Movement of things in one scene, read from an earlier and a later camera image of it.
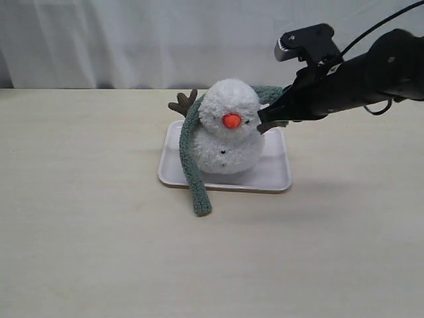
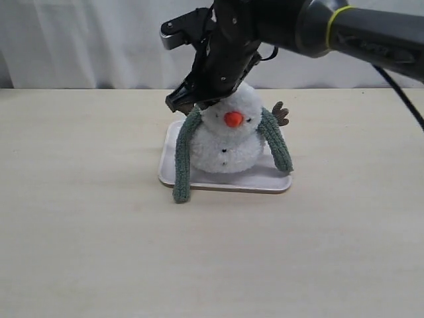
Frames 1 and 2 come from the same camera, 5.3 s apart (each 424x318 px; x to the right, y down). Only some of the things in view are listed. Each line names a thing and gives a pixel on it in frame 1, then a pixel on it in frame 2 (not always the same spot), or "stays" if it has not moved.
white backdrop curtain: (169, 44) stays
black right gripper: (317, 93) to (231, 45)
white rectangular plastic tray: (270, 173) stays
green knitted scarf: (190, 122) to (267, 127)
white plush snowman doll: (227, 137) stays
